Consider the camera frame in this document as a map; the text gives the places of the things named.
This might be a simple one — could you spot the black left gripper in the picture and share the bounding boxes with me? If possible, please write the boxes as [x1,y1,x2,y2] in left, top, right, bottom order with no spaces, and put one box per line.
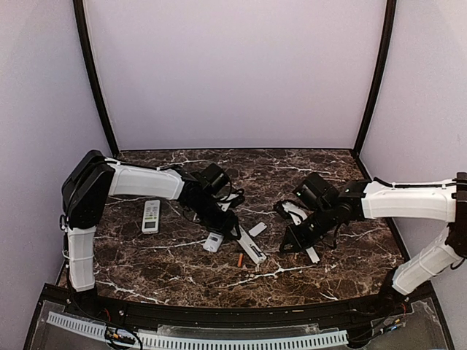
[189,195,242,240]

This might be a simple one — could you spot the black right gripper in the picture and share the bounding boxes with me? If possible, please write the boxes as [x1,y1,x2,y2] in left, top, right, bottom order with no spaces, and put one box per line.
[279,203,336,253]

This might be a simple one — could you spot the white slotted cable duct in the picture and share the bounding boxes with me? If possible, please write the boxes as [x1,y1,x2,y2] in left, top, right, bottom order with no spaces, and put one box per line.
[47,311,348,349]

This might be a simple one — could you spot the orange battery of QR remote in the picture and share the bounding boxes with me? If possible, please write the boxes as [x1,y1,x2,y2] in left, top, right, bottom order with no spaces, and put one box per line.
[237,253,244,268]

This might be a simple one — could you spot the white remote with QR label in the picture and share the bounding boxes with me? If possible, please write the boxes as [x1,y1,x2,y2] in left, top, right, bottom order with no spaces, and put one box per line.
[237,228,266,265]

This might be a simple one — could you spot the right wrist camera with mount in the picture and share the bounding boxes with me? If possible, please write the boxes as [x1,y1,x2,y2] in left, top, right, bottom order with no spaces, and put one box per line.
[273,172,339,225]

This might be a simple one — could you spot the black curved front rail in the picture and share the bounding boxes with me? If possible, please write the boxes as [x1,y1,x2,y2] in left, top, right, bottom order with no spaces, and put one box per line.
[39,284,435,329]

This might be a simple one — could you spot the white battery cover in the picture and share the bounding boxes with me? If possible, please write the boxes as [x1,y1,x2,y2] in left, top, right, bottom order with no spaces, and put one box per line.
[249,222,267,237]
[306,246,320,264]

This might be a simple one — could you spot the white remote with green buttons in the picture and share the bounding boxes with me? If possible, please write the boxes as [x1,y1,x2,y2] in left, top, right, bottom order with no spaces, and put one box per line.
[142,200,161,234]

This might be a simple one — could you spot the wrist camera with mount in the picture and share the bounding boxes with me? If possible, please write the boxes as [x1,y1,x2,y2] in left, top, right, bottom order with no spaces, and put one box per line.
[273,172,339,225]
[193,163,245,211]

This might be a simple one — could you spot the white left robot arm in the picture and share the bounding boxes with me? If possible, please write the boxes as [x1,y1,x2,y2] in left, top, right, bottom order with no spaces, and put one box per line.
[61,149,241,318]

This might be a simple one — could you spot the black left rear frame post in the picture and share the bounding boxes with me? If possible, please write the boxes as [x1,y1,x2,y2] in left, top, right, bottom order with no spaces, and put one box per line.
[72,0,120,156]

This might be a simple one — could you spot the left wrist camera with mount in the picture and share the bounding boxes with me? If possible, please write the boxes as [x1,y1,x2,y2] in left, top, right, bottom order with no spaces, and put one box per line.
[193,163,245,211]

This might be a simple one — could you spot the black right rear frame post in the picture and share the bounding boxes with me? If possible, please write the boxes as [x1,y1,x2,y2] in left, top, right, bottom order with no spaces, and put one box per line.
[352,0,397,158]

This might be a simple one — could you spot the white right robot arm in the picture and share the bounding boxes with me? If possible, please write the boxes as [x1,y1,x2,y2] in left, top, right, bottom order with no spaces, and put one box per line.
[279,172,466,316]

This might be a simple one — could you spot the white remote with battery compartment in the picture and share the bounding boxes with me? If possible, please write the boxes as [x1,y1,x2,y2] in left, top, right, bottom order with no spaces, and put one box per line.
[203,233,224,253]

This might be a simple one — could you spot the black frame post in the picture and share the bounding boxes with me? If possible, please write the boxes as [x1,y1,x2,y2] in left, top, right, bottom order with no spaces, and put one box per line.
[352,0,397,158]
[72,0,120,156]

